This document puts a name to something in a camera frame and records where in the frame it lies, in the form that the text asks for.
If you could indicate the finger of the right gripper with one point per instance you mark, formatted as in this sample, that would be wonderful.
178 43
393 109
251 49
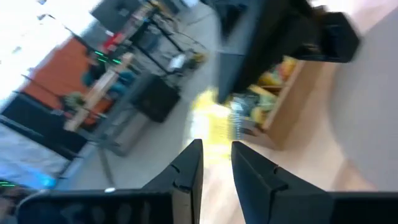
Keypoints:
332 37
233 77

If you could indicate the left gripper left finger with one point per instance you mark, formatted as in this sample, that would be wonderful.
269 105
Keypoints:
155 202

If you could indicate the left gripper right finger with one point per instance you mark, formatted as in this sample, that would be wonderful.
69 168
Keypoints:
280 202

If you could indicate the wooden tea organizer box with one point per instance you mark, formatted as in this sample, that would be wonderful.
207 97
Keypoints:
289 109

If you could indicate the patterned divider screen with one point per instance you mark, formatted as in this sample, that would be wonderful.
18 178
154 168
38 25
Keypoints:
28 161

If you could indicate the black divider panel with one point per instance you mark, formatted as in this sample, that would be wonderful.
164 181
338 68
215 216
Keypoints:
40 124

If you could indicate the orange divider panel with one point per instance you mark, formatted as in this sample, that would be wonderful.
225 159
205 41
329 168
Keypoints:
62 71

